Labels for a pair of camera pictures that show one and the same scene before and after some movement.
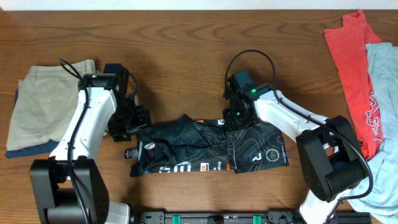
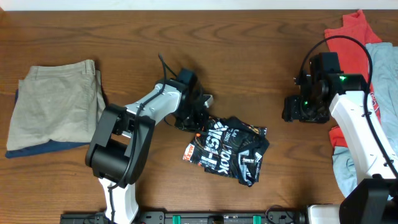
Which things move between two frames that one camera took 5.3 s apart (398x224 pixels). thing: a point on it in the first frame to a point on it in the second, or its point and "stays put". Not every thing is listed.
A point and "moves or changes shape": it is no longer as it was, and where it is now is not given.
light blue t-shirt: x=382 y=200 stays put
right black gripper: x=231 y=123 to x=291 y=111
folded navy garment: x=43 y=147 stays put
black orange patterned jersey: x=183 y=145 moves or changes shape
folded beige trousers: x=45 y=104 stays put
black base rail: x=282 y=216 stays put
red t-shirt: x=347 y=44 stays put
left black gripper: x=143 y=122 to x=203 y=118
